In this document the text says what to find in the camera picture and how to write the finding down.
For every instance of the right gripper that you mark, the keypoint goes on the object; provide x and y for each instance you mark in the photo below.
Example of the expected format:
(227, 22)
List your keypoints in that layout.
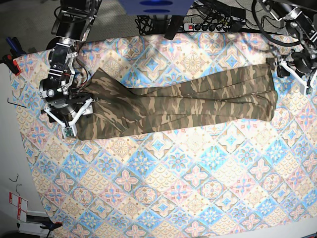
(65, 106)

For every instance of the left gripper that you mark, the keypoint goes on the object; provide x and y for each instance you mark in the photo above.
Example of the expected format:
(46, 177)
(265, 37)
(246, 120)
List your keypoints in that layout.
(304, 63)

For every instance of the camouflage T-shirt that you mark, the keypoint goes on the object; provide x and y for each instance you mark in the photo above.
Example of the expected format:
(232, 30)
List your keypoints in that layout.
(241, 93)

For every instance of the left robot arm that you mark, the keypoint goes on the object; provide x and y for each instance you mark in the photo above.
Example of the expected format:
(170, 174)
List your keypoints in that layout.
(299, 26)

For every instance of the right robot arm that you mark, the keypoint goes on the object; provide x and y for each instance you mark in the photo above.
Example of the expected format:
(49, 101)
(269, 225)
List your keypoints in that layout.
(73, 21)

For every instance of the black hex key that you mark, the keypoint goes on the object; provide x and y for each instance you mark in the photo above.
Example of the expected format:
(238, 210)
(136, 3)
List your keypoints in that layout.
(15, 104)

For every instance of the red black table clamp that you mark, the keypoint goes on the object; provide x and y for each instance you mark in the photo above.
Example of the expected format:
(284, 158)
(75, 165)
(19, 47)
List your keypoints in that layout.
(11, 64)

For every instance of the white power strip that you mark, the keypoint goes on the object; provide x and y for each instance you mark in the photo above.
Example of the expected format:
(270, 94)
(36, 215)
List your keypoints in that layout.
(198, 27)

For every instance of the red white paper label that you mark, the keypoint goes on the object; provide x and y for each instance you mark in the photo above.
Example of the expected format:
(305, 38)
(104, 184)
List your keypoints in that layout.
(20, 206)

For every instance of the patterned tile tablecloth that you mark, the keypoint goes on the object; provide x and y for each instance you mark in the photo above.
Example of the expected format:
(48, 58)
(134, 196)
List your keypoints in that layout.
(213, 180)

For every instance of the orange blue bottom clamp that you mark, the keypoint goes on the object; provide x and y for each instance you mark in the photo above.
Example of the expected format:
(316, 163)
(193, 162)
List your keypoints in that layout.
(50, 226)

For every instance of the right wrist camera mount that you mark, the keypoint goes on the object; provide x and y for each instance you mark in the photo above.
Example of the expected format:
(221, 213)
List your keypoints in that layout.
(68, 127)

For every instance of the black center post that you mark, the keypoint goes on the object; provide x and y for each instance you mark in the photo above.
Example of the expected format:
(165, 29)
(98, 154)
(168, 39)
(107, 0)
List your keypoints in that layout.
(173, 27)

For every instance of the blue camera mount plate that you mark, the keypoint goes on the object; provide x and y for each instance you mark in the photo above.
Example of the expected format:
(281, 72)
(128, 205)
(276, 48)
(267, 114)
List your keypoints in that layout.
(156, 7)

